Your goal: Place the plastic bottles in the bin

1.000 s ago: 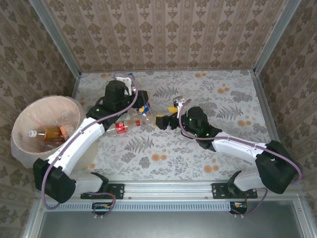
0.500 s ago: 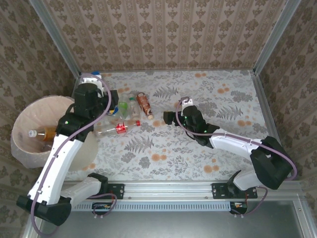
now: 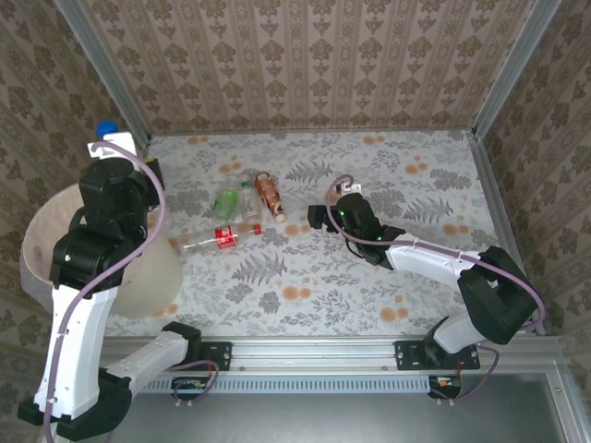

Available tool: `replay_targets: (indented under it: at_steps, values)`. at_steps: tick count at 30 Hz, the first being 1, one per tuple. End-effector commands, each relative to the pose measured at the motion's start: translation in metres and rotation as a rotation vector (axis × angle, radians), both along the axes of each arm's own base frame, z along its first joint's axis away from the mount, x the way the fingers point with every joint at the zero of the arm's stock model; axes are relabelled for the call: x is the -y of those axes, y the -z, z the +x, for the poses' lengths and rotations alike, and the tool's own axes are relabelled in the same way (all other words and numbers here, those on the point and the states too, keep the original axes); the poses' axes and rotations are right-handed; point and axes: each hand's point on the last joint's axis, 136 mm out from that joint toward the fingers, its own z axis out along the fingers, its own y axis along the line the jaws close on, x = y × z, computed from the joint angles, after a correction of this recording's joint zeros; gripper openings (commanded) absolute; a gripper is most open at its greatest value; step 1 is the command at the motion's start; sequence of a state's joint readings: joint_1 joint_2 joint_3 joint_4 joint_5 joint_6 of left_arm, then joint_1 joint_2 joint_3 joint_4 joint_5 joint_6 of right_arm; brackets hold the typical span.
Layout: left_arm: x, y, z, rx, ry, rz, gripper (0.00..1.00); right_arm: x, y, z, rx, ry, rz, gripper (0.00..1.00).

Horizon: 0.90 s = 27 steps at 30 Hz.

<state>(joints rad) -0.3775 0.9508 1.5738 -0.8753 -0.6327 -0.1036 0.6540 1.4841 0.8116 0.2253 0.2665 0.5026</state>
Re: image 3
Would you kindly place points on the brown label bottle cream cap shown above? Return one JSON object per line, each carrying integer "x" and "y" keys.
{"x": 269, "y": 191}

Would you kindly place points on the blue label bottle blue cap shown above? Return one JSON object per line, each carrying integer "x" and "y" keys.
{"x": 106, "y": 128}

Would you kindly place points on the clear bottle crane print label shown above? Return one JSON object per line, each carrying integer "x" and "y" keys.
{"x": 250, "y": 205}

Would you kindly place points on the green label clear bottle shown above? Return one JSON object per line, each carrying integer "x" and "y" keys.
{"x": 226, "y": 203}

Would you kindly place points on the round pink waste bin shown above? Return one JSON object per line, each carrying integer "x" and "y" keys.
{"x": 152, "y": 277}

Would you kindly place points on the red label cola bottle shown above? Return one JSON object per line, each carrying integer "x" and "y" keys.
{"x": 225, "y": 236}

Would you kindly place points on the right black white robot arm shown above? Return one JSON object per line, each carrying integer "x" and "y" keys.
{"x": 429, "y": 258}

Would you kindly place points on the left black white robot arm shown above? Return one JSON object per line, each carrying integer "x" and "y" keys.
{"x": 78, "y": 346}

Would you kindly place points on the floral tablecloth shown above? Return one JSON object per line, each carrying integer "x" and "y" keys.
{"x": 323, "y": 304}

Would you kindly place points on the grey metal panel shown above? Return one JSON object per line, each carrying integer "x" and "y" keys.
{"x": 300, "y": 420}

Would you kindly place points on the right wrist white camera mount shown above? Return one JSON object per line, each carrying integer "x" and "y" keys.
{"x": 350, "y": 189}

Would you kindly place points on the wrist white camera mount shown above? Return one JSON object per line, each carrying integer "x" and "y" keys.
{"x": 350, "y": 189}
{"x": 117, "y": 140}

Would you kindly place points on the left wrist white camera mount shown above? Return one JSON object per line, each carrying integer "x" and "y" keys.
{"x": 117, "y": 140}

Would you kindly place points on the aluminium frame post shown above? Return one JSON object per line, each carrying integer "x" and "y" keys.
{"x": 110, "y": 74}
{"x": 512, "y": 69}

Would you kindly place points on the aluminium mounting rail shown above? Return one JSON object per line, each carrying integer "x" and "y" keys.
{"x": 314, "y": 353}

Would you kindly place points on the aluminium side rail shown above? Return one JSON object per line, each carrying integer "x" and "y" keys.
{"x": 497, "y": 207}

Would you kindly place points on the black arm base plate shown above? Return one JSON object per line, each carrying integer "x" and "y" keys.
{"x": 221, "y": 355}
{"x": 406, "y": 355}

